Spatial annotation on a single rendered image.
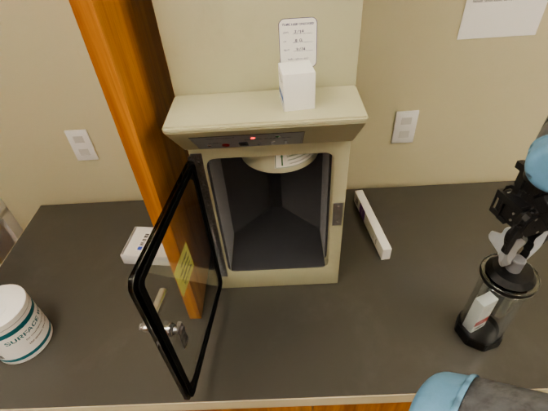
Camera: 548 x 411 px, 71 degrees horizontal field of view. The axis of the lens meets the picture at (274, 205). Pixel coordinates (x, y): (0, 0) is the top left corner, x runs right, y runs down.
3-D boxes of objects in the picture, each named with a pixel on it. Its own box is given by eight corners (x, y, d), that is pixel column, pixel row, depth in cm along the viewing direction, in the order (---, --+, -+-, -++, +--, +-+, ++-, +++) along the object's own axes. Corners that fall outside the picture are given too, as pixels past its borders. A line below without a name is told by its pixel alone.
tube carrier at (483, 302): (483, 304, 96) (514, 247, 82) (514, 342, 88) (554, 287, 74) (444, 315, 94) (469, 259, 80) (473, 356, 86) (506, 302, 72)
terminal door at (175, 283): (223, 282, 101) (192, 156, 74) (189, 403, 78) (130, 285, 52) (219, 282, 101) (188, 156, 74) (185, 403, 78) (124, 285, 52)
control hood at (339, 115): (184, 143, 74) (173, 95, 67) (352, 134, 73) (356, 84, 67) (174, 179, 66) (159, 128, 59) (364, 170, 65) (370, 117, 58)
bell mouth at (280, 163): (242, 132, 94) (240, 112, 91) (314, 128, 94) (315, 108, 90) (238, 175, 81) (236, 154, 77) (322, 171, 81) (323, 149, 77)
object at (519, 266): (510, 258, 82) (522, 236, 78) (542, 292, 76) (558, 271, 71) (472, 267, 81) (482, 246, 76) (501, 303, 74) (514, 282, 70)
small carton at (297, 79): (279, 98, 64) (277, 62, 60) (309, 95, 65) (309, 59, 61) (284, 112, 61) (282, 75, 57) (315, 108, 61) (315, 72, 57)
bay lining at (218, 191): (234, 208, 119) (217, 103, 95) (318, 203, 118) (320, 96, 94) (228, 270, 100) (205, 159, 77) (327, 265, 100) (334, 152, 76)
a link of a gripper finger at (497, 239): (486, 249, 79) (507, 214, 73) (506, 270, 75) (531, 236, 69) (474, 250, 78) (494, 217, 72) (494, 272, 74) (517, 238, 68)
